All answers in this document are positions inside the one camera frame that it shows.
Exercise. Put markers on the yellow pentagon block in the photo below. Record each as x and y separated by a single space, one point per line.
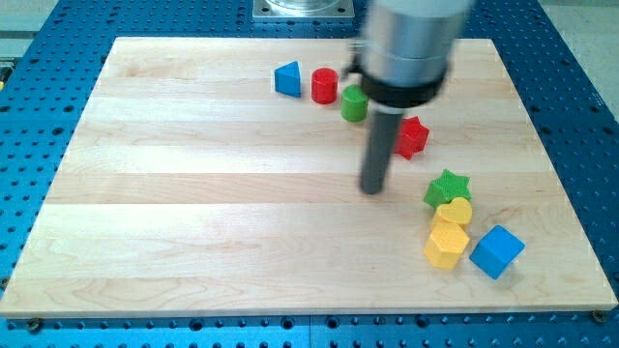
445 245

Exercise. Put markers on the green star block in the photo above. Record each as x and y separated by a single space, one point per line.
446 188

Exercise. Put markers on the blue triangle block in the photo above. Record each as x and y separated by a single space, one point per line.
288 80

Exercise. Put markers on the red cylinder block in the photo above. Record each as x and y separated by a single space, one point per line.
324 85

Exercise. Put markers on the yellow heart block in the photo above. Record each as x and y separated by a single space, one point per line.
458 211

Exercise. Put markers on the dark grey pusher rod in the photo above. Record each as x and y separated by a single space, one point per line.
382 138

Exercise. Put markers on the green cylinder block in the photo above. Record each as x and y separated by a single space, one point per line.
354 104

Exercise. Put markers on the red star block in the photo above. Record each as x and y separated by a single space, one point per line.
412 138

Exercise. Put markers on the blue cube block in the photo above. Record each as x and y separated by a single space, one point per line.
498 248

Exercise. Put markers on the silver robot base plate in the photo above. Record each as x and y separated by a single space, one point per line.
304 9

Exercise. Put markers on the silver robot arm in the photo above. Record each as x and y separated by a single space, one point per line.
402 58

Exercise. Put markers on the light wooden board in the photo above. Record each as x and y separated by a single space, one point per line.
191 188

